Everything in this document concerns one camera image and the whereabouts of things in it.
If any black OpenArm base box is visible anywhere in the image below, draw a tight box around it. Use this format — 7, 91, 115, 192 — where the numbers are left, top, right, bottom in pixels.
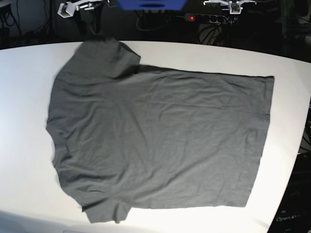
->
268, 152, 311, 233

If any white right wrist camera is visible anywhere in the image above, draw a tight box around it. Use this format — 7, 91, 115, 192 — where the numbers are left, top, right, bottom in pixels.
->
57, 0, 95, 18

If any black power strip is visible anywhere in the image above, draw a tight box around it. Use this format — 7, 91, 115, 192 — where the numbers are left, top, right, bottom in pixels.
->
184, 13, 238, 25

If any dark grey T-shirt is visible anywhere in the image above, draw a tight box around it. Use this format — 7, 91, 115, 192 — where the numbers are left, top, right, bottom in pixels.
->
46, 39, 275, 223

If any blue plastic box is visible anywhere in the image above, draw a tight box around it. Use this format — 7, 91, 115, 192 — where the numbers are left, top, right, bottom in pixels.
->
117, 0, 186, 10

